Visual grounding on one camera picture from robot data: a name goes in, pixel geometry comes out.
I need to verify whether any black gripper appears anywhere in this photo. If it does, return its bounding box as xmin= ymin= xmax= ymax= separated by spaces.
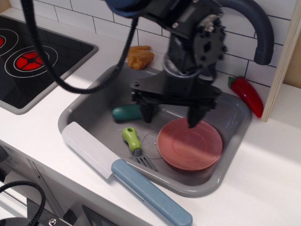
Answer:
xmin=131 ymin=71 xmax=221 ymax=128

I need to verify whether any green handled grey spatula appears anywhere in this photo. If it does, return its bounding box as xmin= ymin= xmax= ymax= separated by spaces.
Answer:
xmin=122 ymin=127 xmax=157 ymax=170

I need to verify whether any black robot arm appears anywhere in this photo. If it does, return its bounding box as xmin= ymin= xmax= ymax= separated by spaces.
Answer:
xmin=107 ymin=0 xmax=226 ymax=128

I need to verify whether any pink plate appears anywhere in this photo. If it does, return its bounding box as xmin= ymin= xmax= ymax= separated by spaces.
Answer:
xmin=157 ymin=118 xmax=223 ymax=171

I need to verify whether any grey sink basin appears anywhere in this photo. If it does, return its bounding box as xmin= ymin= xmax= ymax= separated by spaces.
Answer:
xmin=58 ymin=66 xmax=252 ymax=198

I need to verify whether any dark green toy cucumber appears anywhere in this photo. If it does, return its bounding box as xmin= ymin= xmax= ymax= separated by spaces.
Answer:
xmin=111 ymin=104 xmax=143 ymax=121

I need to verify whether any orange toy chicken piece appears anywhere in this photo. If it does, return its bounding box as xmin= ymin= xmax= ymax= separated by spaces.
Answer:
xmin=127 ymin=46 xmax=155 ymax=70

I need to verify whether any red toy chili pepper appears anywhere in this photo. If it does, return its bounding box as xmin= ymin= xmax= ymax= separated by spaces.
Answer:
xmin=228 ymin=77 xmax=264 ymax=118

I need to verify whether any dark grey faucet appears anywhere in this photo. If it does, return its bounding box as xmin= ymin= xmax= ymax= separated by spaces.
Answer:
xmin=204 ymin=0 xmax=275 ymax=81

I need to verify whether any wooden side panel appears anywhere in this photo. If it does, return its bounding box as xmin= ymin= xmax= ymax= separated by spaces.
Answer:
xmin=261 ymin=0 xmax=301 ymax=122

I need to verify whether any black toy stovetop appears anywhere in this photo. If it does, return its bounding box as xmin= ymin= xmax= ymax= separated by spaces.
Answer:
xmin=0 ymin=16 xmax=98 ymax=115

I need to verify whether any toy knife blue handle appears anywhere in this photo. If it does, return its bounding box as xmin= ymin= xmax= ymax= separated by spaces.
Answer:
xmin=62 ymin=121 xmax=193 ymax=226

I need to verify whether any black braided cable bottom left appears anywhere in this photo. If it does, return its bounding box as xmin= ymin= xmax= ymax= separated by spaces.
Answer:
xmin=0 ymin=180 xmax=47 ymax=226

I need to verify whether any black braided cable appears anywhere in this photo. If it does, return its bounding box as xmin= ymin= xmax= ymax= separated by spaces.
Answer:
xmin=0 ymin=180 xmax=47 ymax=226
xmin=20 ymin=0 xmax=139 ymax=95

